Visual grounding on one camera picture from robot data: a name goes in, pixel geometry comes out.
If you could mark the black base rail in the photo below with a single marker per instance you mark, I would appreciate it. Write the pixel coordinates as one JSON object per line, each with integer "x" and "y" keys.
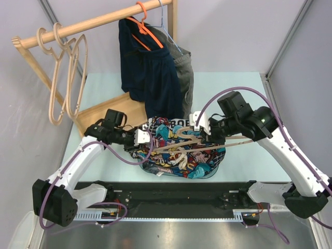
{"x": 180, "y": 199}

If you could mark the orange plastic hanger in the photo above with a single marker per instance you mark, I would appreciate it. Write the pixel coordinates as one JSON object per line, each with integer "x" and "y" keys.
{"x": 141, "y": 25}

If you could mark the white slotted cable duct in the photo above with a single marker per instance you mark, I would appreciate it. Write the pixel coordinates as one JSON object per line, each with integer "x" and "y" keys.
{"x": 107, "y": 216}

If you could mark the navy blue shorts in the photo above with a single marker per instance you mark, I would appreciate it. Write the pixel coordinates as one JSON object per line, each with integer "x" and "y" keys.
{"x": 148, "y": 73}

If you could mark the wooden clothes rack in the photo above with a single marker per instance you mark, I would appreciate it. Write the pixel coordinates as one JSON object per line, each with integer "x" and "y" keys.
{"x": 84, "y": 118}

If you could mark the dark patterned shorts in basket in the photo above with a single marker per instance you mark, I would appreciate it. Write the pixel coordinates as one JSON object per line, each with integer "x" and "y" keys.
{"x": 153, "y": 169}

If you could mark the colourful comic print shorts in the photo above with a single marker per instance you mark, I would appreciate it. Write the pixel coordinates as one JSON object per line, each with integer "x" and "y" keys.
{"x": 164, "y": 132}

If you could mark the light blue wire hanger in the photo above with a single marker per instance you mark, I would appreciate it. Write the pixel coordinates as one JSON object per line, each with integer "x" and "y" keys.
{"x": 163, "y": 27}

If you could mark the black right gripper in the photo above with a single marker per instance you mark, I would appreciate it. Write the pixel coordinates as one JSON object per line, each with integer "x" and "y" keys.
{"x": 211, "y": 138}

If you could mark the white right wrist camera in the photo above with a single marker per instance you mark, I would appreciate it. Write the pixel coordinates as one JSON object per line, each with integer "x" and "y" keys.
{"x": 199, "y": 121}

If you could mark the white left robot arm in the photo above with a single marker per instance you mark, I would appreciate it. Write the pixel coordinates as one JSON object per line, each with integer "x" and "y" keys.
{"x": 56, "y": 199}

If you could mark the teal plastic basket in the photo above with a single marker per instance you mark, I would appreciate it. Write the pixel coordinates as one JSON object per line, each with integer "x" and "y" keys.
{"x": 191, "y": 170}

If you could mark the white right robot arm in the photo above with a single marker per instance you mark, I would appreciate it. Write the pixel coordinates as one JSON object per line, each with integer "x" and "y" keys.
{"x": 309, "y": 189}

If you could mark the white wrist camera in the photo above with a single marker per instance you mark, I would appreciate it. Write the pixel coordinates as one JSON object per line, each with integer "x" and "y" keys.
{"x": 199, "y": 121}
{"x": 142, "y": 135}

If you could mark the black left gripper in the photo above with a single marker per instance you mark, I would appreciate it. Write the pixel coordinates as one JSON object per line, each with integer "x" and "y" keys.
{"x": 130, "y": 147}

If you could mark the grey shorts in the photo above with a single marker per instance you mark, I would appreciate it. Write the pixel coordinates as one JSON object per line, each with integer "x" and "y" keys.
{"x": 182, "y": 61}

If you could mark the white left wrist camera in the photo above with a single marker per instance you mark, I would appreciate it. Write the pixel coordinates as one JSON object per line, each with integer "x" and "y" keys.
{"x": 142, "y": 135}

